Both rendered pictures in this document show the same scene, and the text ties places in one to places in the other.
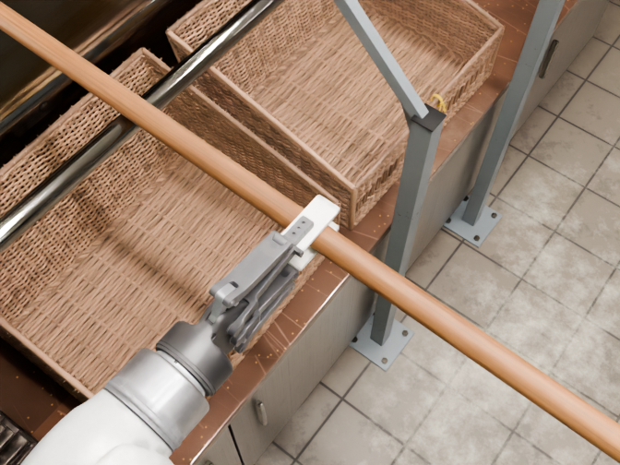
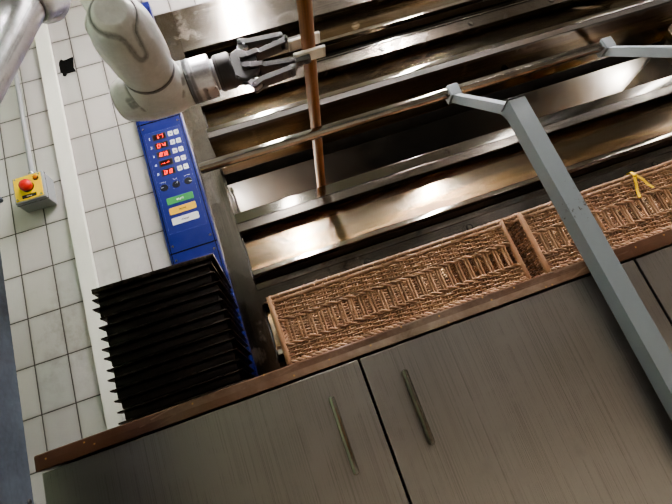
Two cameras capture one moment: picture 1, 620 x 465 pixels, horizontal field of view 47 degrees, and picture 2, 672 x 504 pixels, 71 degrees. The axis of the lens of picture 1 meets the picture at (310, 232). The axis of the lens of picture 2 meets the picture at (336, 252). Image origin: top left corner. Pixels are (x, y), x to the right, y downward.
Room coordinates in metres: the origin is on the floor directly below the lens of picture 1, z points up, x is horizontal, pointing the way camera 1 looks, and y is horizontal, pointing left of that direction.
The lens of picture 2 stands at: (-0.26, -0.54, 0.47)
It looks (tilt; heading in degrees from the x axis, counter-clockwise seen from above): 18 degrees up; 46
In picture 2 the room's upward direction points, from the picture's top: 20 degrees counter-clockwise
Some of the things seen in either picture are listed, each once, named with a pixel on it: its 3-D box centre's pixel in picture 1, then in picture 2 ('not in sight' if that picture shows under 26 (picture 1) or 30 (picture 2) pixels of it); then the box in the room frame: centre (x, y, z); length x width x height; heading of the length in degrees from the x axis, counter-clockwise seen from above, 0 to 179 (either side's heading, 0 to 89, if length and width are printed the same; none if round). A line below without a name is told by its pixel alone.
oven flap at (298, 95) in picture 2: not in sight; (437, 60); (1.26, 0.15, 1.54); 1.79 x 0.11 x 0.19; 142
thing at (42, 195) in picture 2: not in sight; (34, 191); (0.05, 1.03, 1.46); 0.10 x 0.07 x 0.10; 142
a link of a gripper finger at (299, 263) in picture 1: (309, 241); (309, 54); (0.39, 0.00, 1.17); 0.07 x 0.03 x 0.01; 142
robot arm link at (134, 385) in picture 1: (160, 395); (203, 78); (0.21, 0.14, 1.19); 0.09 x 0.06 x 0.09; 52
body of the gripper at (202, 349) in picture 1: (212, 339); (236, 68); (0.27, 0.10, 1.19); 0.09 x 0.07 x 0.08; 142
